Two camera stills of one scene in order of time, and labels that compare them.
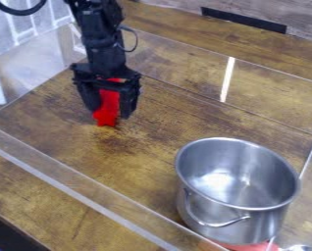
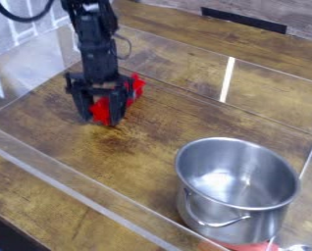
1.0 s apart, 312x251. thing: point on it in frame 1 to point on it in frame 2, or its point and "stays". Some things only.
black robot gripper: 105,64 to 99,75
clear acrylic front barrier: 47,207 stays
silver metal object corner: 297,247 stays
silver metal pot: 234,189 stays
